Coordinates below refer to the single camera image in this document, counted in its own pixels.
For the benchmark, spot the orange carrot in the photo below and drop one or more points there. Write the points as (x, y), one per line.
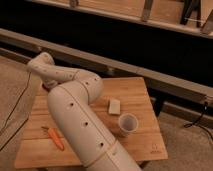
(54, 136)

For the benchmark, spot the dark red ceramic bowl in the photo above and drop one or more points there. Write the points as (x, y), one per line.
(43, 86)

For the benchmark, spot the wooden cutting board table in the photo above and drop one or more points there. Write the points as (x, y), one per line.
(38, 151)

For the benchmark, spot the long metal rail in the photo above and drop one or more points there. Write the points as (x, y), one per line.
(162, 82)

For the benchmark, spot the clear plastic cup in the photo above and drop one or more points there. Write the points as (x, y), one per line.
(127, 123)

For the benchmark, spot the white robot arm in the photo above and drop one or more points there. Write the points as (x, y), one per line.
(71, 91)

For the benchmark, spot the white sponge block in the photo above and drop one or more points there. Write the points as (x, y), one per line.
(114, 107)

